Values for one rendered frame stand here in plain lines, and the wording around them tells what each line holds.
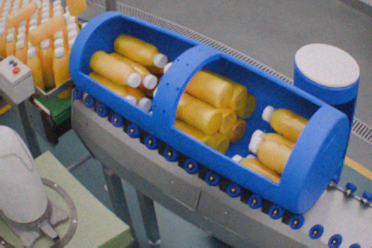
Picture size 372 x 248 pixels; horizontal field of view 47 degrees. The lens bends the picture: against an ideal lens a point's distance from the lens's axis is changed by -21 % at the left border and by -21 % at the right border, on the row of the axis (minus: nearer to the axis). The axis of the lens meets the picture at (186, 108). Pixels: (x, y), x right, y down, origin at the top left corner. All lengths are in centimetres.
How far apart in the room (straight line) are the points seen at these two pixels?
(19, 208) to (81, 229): 19
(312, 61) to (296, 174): 69
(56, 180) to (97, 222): 19
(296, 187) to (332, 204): 27
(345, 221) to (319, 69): 62
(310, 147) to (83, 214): 55
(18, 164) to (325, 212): 83
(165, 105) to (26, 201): 51
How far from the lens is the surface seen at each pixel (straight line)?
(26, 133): 191
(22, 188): 104
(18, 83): 169
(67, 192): 124
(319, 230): 124
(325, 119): 115
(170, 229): 250
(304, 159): 111
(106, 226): 115
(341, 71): 171
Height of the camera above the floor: 194
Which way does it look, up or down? 37 degrees down
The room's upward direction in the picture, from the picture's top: 3 degrees counter-clockwise
